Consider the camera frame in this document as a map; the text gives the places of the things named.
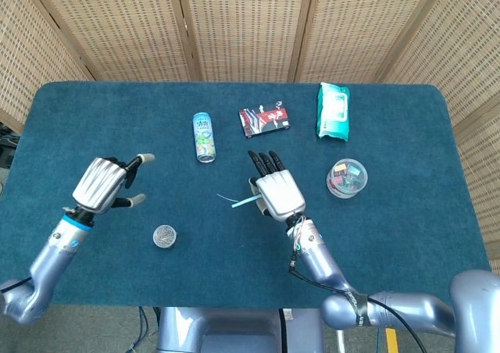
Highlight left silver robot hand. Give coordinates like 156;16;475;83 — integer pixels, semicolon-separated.
72;153;156;216

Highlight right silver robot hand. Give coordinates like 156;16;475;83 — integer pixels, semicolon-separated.
247;150;307;222

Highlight blue table cloth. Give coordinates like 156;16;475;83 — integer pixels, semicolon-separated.
0;80;491;308

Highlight black red card box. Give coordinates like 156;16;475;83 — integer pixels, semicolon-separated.
238;102;294;139

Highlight clear tub of binder clips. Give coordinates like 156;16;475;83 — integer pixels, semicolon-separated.
326;158;369;201

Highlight green white drink can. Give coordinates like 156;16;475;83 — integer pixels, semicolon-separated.
191;112;217;164

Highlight green wet wipes pack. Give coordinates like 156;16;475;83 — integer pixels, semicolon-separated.
316;81;351;143

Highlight silver robot torso base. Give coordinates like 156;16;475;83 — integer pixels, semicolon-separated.
155;307;325;353

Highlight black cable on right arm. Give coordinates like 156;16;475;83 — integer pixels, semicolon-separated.
288;216;427;353

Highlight blue cable under table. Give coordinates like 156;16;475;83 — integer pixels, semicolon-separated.
130;306;152;353

